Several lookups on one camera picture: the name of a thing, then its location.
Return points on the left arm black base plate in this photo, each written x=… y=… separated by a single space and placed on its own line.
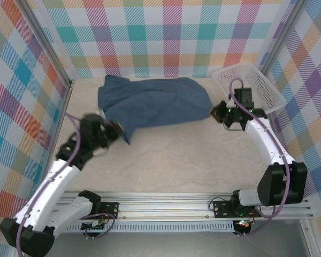
x=109 y=208

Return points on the aluminium mounting rail beam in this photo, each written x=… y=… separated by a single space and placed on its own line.
x=163 y=208

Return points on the aluminium frame leg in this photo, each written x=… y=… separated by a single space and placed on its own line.
x=309 y=241

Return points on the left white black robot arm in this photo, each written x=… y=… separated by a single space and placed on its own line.
x=48 y=192

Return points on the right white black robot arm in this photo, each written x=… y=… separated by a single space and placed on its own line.
x=267 y=144

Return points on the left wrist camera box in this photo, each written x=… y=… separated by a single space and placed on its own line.
x=99 y=112

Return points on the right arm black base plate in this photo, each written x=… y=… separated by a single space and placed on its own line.
x=222 y=208

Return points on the white plastic mesh basket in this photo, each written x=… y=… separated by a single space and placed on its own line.
x=262 y=85

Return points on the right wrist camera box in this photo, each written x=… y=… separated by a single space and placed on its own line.
x=231 y=101

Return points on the aluminium frame post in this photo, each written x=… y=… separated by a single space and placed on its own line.
x=281 y=42
x=45 y=45

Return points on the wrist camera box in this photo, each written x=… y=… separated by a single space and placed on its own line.
x=231 y=101
x=99 y=112

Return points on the blue t-shirt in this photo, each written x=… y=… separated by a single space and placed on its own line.
x=155 y=104

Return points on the grey metal shelf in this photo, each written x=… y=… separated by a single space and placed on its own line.
x=163 y=245

